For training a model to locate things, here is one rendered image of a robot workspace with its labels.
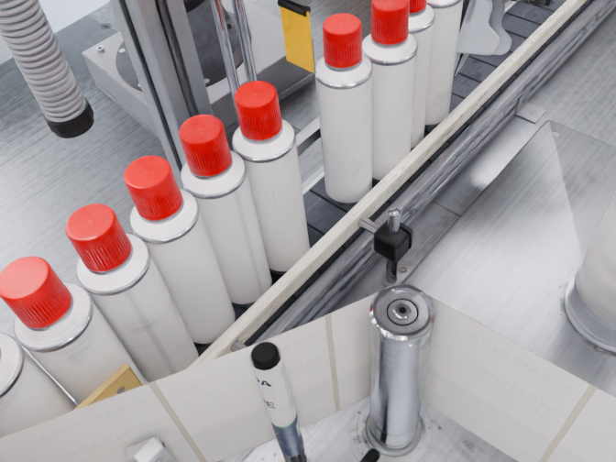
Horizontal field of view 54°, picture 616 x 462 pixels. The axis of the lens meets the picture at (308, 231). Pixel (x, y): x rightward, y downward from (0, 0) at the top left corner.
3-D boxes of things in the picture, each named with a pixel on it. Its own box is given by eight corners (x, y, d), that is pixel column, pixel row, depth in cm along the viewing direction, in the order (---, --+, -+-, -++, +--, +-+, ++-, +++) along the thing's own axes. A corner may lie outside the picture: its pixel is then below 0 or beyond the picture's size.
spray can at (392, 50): (394, 191, 66) (401, 23, 50) (354, 173, 68) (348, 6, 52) (417, 161, 68) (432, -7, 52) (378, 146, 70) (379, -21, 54)
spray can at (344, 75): (346, 214, 64) (336, 49, 48) (315, 187, 67) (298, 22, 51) (382, 190, 66) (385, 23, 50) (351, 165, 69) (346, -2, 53)
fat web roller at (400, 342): (400, 469, 47) (412, 360, 33) (354, 433, 49) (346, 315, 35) (432, 425, 49) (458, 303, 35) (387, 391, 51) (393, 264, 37)
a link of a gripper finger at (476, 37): (476, 91, 66) (511, 4, 61) (430, 71, 68) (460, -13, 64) (487, 89, 68) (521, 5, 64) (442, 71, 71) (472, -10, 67)
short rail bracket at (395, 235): (393, 300, 63) (398, 227, 53) (371, 285, 64) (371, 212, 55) (412, 280, 64) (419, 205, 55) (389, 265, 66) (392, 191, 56)
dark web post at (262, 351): (297, 477, 48) (264, 372, 33) (281, 463, 48) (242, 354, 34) (312, 459, 48) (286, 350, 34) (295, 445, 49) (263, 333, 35)
